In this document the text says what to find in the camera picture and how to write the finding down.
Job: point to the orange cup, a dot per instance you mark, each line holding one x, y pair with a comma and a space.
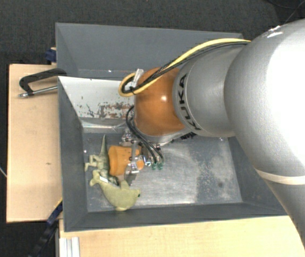
118, 159

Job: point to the brown cardboard board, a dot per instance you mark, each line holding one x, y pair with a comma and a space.
31, 149

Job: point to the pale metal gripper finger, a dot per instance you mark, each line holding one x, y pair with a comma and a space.
127, 138
133, 167

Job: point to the grey metal bin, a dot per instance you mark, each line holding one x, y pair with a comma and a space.
184, 170

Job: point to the green plush fish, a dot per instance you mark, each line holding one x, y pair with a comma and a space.
118, 195

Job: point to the green toy dinosaur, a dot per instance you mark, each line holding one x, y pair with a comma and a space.
102, 158

